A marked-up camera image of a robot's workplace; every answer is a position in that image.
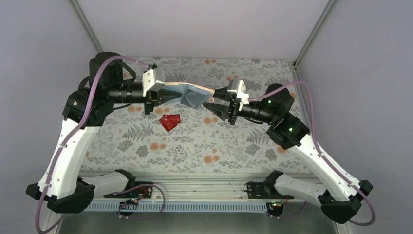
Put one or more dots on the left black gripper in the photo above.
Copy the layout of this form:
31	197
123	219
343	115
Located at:
149	98

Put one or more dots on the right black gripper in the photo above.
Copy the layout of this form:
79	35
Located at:
232	107

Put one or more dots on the red credit card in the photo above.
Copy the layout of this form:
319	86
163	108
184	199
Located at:
172	119
169	126

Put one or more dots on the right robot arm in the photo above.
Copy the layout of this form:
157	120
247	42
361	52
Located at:
339	195

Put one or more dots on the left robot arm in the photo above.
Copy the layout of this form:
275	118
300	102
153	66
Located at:
111	81

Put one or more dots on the floral patterned table mat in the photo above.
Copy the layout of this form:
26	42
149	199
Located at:
201	143

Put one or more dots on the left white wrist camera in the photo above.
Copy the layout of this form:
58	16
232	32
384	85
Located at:
153	79

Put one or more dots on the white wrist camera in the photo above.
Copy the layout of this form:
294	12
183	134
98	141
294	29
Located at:
237	91
153	79

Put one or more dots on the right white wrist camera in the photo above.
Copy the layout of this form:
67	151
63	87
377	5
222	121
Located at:
237	91

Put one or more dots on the aluminium mounting rail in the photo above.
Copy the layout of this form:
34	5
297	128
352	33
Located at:
202	187

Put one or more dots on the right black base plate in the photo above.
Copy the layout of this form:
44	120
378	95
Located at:
258	190

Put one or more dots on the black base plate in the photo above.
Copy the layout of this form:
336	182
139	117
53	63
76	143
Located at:
258	190
141	190

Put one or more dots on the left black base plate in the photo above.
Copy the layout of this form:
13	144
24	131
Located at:
141	190

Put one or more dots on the grey slotted cable duct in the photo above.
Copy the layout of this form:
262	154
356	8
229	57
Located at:
176	206

